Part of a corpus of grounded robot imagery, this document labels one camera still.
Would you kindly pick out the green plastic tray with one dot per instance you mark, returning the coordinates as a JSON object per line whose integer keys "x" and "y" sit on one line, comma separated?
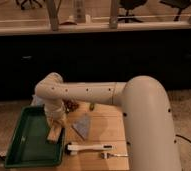
{"x": 29, "y": 146}

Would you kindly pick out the brown pinecone object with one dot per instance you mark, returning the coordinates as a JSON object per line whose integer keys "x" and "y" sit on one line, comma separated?
{"x": 71, "y": 105}

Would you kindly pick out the black office chair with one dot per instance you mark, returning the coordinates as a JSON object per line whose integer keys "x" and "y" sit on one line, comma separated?
{"x": 129, "y": 5}

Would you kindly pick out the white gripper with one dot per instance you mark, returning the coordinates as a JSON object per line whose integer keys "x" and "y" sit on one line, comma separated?
{"x": 55, "y": 112}

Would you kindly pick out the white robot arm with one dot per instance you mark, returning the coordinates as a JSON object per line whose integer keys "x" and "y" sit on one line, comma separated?
{"x": 147, "y": 116}

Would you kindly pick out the wooden post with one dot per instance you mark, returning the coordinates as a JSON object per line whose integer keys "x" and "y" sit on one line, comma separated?
{"x": 114, "y": 10}
{"x": 53, "y": 15}

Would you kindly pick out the wooden post middle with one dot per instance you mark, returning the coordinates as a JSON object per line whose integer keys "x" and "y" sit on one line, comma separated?
{"x": 114, "y": 10}

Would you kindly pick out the white handled brush tool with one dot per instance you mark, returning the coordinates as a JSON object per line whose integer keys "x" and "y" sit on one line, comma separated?
{"x": 73, "y": 149}

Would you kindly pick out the wooden post left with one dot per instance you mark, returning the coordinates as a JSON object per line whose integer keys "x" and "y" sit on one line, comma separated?
{"x": 53, "y": 15}

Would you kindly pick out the small metal fork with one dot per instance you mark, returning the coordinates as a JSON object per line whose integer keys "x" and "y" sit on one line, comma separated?
{"x": 109, "y": 155}

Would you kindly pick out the clear plastic item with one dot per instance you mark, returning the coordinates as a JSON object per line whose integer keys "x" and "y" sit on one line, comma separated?
{"x": 36, "y": 101}

